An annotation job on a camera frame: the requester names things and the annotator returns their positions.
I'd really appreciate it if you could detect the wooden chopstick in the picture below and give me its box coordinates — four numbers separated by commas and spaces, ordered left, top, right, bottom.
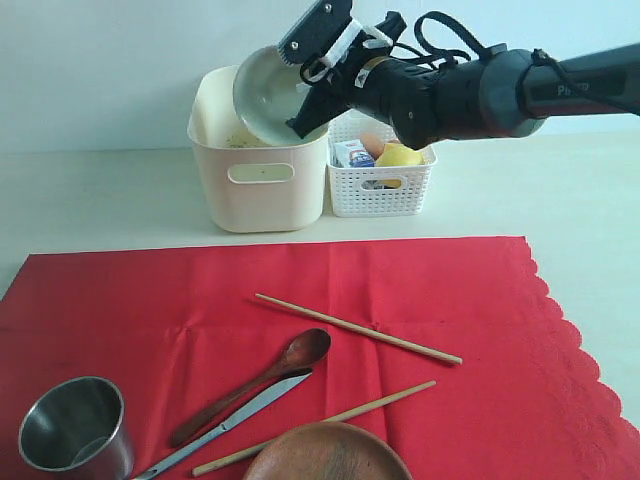
191, 380, 437, 478
255, 293, 463, 365

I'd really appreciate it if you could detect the steel table knife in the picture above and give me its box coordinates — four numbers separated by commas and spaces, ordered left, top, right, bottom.
135, 368, 313, 479

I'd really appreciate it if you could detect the white blue milk carton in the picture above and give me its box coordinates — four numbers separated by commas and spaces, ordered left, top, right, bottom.
331, 139, 379, 191

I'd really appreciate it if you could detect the upper wooden chopstick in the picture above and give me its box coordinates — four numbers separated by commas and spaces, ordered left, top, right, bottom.
255, 293, 463, 365

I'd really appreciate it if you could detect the yellow lemon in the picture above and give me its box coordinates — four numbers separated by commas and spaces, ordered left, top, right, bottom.
374, 142, 426, 167

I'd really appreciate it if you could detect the brown wooden spoon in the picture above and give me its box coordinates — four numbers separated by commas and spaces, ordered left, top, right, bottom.
169, 328, 331, 448

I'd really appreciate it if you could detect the lower wooden chopstick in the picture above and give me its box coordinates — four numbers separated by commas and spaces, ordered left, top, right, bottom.
191, 380, 437, 478

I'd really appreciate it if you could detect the white woven plastic basket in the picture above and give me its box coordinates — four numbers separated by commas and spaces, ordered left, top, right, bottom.
328, 110, 436, 217

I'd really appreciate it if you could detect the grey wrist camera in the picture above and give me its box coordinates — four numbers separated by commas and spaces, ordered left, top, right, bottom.
277, 0, 362, 69

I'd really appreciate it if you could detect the white ceramic bowl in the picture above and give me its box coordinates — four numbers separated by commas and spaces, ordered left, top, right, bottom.
233, 45, 328, 147

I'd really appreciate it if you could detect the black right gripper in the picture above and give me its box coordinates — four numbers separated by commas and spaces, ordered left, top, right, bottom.
286, 13, 430, 138

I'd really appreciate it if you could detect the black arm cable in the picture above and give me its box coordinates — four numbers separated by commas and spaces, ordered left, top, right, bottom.
299, 10, 640, 109

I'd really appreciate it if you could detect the red table cloth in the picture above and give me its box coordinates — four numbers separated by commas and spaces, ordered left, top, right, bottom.
1, 237, 639, 479

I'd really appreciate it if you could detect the cream plastic bin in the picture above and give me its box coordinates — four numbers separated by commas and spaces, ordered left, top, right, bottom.
187, 66, 329, 233

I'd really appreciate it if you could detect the brown wooden plate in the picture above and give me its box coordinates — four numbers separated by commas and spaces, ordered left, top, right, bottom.
244, 422, 412, 480

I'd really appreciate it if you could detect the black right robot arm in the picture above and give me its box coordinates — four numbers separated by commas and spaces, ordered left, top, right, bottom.
277, 11, 639, 150

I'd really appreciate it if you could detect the stainless steel cup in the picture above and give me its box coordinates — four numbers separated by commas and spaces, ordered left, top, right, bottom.
18, 376, 134, 479

